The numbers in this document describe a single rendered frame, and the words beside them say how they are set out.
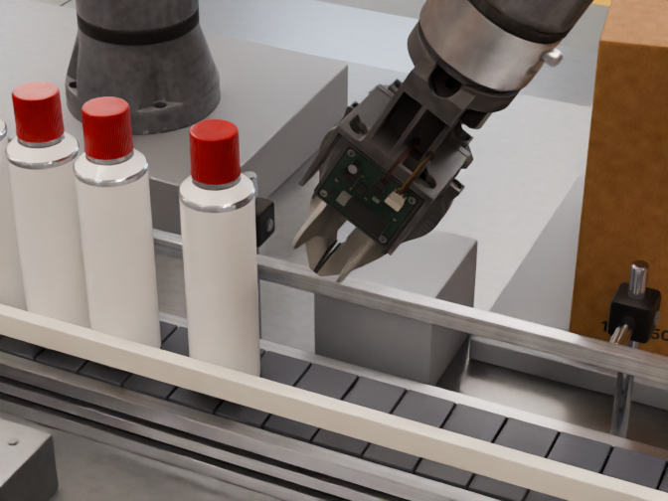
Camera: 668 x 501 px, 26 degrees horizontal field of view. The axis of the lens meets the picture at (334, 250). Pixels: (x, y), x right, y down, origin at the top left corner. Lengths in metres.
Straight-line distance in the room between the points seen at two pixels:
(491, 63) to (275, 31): 0.98
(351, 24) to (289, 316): 0.63
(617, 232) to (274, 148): 0.42
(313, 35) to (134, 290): 0.76
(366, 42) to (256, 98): 0.32
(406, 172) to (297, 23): 0.96
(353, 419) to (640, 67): 0.31
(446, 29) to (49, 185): 0.36
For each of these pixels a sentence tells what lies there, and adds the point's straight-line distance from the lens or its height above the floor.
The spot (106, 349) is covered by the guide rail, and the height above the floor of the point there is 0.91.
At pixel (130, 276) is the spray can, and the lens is 1.04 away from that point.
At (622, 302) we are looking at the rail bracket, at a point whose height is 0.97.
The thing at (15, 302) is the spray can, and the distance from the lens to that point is 1.14.
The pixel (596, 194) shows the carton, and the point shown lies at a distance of 1.07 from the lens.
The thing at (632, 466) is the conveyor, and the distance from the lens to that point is 1.01.
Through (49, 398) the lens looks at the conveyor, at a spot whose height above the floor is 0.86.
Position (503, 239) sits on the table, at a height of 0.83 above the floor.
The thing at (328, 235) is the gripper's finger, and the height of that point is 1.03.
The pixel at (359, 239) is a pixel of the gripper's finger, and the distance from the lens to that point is 0.94.
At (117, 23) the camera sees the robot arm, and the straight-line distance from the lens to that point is 1.35.
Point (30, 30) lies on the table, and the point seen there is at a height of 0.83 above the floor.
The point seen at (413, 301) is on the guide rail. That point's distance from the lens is 1.00.
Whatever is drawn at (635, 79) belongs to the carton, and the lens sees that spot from 1.03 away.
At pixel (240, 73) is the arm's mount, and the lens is 1.49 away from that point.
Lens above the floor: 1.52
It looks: 32 degrees down
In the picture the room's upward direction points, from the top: straight up
